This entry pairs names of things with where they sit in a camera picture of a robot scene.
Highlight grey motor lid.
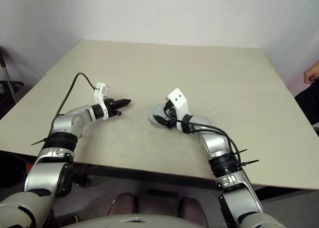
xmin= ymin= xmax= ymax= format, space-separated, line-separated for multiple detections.
xmin=149 ymin=102 xmax=173 ymax=120

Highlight dark table underframe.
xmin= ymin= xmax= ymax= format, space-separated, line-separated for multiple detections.
xmin=74 ymin=163 xmax=319 ymax=201

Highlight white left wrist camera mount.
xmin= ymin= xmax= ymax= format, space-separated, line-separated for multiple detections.
xmin=93 ymin=82 xmax=113 ymax=119

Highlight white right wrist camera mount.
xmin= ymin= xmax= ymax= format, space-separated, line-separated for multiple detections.
xmin=166 ymin=88 xmax=189 ymax=131

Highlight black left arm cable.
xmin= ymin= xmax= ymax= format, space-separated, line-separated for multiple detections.
xmin=48 ymin=72 xmax=97 ymax=139

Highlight grey motor housing copper windings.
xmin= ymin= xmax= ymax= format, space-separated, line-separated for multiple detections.
xmin=148 ymin=102 xmax=175 ymax=129

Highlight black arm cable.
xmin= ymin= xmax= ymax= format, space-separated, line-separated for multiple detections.
xmin=48 ymin=72 xmax=97 ymax=139
xmin=161 ymin=106 xmax=260 ymax=173

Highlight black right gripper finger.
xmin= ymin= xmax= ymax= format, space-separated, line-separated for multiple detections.
xmin=154 ymin=115 xmax=174 ymax=128

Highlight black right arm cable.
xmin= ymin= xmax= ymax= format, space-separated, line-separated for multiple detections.
xmin=161 ymin=106 xmax=260 ymax=173

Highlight grey robot torso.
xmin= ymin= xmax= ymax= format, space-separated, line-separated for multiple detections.
xmin=58 ymin=214 xmax=212 ymax=228

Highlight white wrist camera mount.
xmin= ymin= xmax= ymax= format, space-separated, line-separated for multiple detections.
xmin=166 ymin=88 xmax=189 ymax=131
xmin=93 ymin=82 xmax=113 ymax=119

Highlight silver tripod stand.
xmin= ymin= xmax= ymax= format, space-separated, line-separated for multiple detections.
xmin=0 ymin=46 xmax=25 ymax=105

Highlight dark maroon rounded shape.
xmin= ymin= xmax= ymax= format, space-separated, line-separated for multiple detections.
xmin=177 ymin=196 xmax=209 ymax=228
xmin=107 ymin=192 xmax=139 ymax=223

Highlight person's bare hand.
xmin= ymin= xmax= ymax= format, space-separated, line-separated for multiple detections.
xmin=304 ymin=63 xmax=319 ymax=84

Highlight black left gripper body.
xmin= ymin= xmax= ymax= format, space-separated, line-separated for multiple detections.
xmin=103 ymin=97 xmax=123 ymax=118

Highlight black flat floor plate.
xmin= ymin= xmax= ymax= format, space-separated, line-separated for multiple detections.
xmin=146 ymin=188 xmax=179 ymax=199

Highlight person's dark clothing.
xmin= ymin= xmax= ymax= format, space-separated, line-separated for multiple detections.
xmin=295 ymin=78 xmax=319 ymax=126

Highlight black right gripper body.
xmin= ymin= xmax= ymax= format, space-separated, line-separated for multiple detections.
xmin=163 ymin=100 xmax=178 ymax=121

